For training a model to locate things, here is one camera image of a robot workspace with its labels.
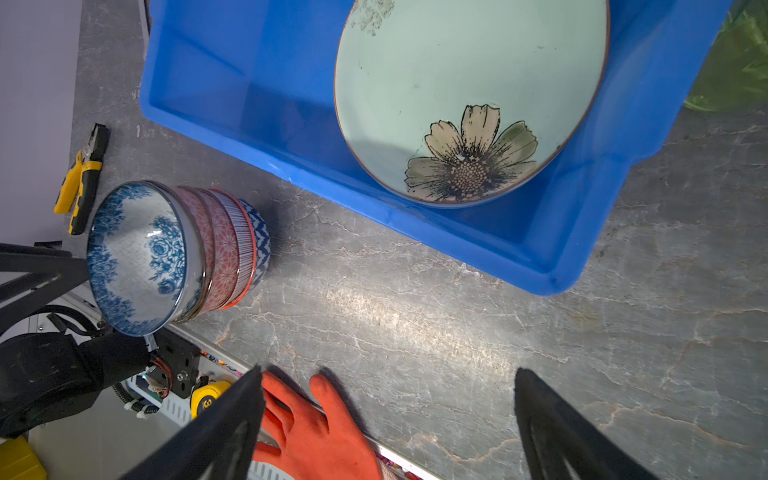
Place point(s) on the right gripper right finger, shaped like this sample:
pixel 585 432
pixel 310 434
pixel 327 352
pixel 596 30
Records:
pixel 559 443

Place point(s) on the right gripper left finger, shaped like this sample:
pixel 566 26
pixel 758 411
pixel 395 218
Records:
pixel 218 444

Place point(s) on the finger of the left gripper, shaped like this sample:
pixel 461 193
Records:
pixel 37 276

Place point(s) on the mint green flower plate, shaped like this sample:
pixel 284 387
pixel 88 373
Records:
pixel 454 103

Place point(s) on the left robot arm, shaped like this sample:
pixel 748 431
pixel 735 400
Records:
pixel 50 376

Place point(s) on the blue plastic bin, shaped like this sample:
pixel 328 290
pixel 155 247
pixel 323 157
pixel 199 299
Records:
pixel 255 80

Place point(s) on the yellow tape measure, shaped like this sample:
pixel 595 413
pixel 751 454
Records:
pixel 203 397

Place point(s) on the red rubber glove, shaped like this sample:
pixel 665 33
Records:
pixel 311 443

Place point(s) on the green transparent cup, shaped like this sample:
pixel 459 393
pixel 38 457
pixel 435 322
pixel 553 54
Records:
pixel 734 74

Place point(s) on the yellow handled pliers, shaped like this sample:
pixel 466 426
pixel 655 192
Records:
pixel 78 190

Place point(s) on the white vented rail cover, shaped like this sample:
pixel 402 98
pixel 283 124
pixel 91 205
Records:
pixel 178 410

